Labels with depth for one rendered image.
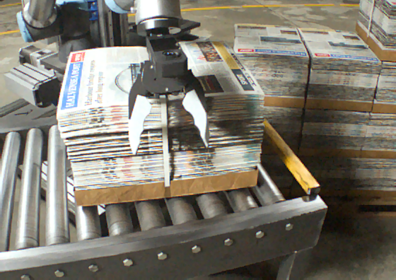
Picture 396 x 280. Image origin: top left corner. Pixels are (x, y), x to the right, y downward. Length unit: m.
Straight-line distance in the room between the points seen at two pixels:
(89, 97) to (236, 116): 0.27
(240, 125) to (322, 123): 0.93
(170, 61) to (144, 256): 0.37
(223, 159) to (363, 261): 1.20
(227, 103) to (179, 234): 0.26
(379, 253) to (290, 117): 0.78
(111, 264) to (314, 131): 1.13
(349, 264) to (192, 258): 1.15
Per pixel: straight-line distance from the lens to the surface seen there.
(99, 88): 0.74
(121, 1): 0.74
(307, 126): 1.63
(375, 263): 1.88
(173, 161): 0.76
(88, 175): 0.77
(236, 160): 0.80
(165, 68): 0.54
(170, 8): 0.63
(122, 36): 1.73
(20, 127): 1.15
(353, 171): 1.84
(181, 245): 0.74
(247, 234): 0.77
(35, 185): 0.92
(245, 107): 0.72
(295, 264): 0.94
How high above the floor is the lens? 1.35
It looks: 33 degrees down
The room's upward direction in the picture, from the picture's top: straight up
